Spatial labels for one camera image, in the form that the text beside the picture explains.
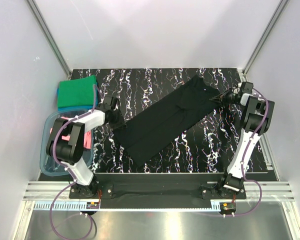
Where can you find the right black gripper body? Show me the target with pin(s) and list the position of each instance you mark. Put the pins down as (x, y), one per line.
(229, 97)

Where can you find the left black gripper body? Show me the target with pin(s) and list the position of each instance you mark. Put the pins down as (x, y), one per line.
(117, 121)

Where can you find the black t shirt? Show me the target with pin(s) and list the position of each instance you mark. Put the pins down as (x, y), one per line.
(150, 131)

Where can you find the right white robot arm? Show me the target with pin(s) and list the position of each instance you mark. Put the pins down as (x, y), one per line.
(255, 121)

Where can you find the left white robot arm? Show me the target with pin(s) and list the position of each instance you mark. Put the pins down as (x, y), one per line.
(70, 155)

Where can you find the pink t shirt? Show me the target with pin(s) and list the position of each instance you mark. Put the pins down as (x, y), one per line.
(88, 140)

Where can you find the folded green t shirt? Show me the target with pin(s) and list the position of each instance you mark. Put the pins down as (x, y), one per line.
(76, 93)

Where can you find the folded blue t shirt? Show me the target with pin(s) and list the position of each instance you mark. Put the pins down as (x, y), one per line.
(58, 108)

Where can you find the clear blue plastic bin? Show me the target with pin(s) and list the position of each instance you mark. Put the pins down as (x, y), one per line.
(48, 166)

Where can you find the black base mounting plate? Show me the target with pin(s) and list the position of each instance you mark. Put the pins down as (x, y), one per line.
(202, 185)

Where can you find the white slotted cable duct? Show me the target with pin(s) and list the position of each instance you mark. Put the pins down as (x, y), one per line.
(109, 206)

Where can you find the right aluminium frame post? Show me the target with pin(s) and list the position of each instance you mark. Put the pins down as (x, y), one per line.
(265, 35)

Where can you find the aluminium frame post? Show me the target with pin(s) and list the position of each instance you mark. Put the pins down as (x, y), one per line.
(265, 35)
(35, 10)

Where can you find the left aluminium frame post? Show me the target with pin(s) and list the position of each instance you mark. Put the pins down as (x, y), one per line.
(35, 10)

